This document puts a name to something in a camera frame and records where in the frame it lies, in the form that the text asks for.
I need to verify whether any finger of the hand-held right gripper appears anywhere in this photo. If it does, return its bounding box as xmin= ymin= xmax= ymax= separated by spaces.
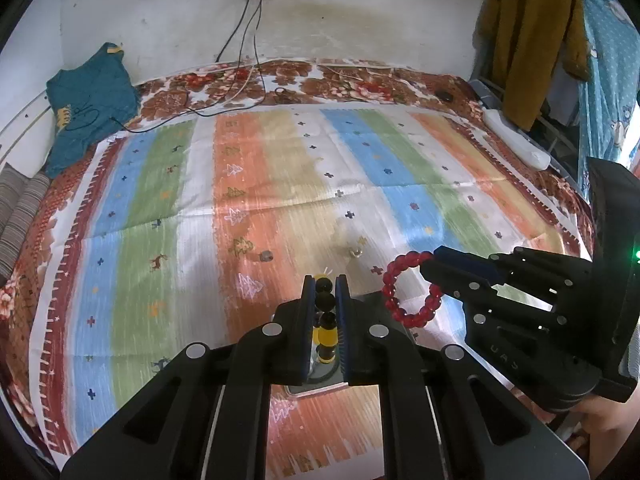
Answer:
xmin=432 ymin=246 xmax=595 ymax=307
xmin=420 ymin=260 xmax=568 ymax=333

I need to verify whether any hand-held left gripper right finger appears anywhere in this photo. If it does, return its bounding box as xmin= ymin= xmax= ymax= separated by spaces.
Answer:
xmin=334 ymin=274 xmax=591 ymax=480

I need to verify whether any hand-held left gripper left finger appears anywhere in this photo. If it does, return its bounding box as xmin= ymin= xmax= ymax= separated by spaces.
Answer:
xmin=60 ymin=275 xmax=318 ymax=480

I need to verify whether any yellow and black beaded bracelet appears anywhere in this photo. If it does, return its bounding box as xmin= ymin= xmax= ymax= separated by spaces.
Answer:
xmin=312 ymin=274 xmax=341 ymax=366

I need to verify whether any red beaded bracelet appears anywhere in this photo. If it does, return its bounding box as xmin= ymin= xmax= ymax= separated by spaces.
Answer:
xmin=381 ymin=251 xmax=443 ymax=331

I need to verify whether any silver metal tin box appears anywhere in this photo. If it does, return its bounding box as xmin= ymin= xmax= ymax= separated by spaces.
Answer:
xmin=272 ymin=292 xmax=418 ymax=401

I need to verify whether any person's right forearm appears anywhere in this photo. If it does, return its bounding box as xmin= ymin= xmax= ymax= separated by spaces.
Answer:
xmin=575 ymin=390 xmax=640 ymax=480

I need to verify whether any white plastic device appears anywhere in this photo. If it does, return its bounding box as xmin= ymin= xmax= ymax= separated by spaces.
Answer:
xmin=482 ymin=109 xmax=552 ymax=170

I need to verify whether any colourful striped cloth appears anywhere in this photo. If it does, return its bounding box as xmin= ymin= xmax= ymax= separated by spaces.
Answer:
xmin=30 ymin=102 xmax=596 ymax=478

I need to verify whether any blue dotted cloth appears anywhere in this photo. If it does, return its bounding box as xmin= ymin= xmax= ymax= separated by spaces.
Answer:
xmin=550 ymin=0 xmax=640 ymax=201

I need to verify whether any mustard jacket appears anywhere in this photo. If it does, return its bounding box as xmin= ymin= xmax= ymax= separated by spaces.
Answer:
xmin=475 ymin=0 xmax=591 ymax=131

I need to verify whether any grey striped pillow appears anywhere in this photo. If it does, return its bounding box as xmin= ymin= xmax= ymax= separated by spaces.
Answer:
xmin=0 ymin=164 xmax=51 ymax=286

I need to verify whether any teal shirt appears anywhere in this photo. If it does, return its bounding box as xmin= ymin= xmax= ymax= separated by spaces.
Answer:
xmin=46 ymin=42 xmax=140 ymax=178

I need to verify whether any white cable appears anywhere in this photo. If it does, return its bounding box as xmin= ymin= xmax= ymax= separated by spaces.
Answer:
xmin=225 ymin=60 xmax=401 ymax=106

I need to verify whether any black cable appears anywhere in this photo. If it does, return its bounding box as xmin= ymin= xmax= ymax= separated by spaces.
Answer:
xmin=215 ymin=0 xmax=253 ymax=63
xmin=107 ymin=0 xmax=268 ymax=133

